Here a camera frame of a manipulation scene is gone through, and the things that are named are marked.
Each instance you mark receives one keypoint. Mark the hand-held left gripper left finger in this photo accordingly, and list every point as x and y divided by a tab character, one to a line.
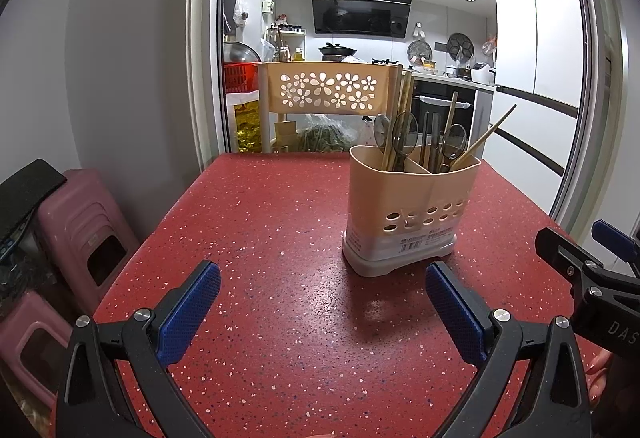
192	305

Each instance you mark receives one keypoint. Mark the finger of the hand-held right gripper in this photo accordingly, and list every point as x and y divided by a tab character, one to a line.
565	255
615	240

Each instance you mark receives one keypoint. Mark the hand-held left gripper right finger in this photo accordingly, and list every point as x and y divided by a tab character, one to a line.
455	310

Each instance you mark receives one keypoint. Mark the beige plastic utensil holder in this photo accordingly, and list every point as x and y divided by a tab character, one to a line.
390	198

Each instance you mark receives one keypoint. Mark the person's right hand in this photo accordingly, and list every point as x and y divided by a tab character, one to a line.
599	378

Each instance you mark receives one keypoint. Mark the pink plastic stool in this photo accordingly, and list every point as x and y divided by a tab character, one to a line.
30	333
75	218

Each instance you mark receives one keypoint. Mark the dark plastic bag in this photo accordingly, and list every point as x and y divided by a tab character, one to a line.
22	268

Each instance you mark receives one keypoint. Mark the yellow printed bag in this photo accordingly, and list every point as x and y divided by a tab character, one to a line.
248	127

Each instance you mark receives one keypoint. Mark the small cardboard box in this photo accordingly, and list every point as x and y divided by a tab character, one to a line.
285	137

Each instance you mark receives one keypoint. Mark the white rice cooker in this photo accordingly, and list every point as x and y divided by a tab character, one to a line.
483	73

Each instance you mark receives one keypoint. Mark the black flat object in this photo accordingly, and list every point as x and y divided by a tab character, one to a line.
27	190

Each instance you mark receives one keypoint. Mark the black built-in oven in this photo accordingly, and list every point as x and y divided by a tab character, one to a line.
440	92

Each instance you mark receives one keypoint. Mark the white refrigerator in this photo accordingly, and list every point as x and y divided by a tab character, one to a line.
540	42

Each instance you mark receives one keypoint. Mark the bag of green vegetables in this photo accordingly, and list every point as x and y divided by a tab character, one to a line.
325	135

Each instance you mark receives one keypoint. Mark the red plastic basket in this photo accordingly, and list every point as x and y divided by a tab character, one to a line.
240	77

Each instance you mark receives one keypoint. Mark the round perforated metal rack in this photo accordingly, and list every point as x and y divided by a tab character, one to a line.
419	51
460	45

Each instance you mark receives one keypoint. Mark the beige flower-cutout storage cart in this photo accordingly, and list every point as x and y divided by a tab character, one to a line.
325	90

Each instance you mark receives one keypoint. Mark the large metal bowl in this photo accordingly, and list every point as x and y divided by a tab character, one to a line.
240	53

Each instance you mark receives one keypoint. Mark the gas stove burner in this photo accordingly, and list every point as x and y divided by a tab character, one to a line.
386	62

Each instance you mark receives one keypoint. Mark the white spice rack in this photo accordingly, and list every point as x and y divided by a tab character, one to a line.
285	42

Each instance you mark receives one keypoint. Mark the black cooking pot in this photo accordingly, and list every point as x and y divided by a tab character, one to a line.
337	51

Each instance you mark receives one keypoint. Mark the hanging white plastic bag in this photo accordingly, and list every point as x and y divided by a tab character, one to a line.
241	10

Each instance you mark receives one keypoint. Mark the black range hood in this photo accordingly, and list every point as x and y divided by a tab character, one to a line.
360	10

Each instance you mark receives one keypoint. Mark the silver door frame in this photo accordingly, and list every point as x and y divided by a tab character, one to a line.
202	67

